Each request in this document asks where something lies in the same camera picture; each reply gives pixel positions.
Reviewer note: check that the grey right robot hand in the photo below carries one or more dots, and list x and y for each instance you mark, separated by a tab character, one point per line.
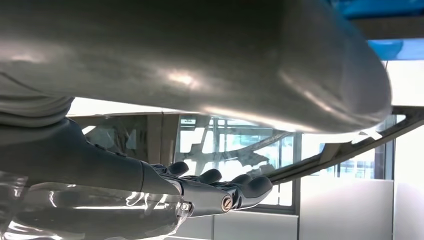
198	66

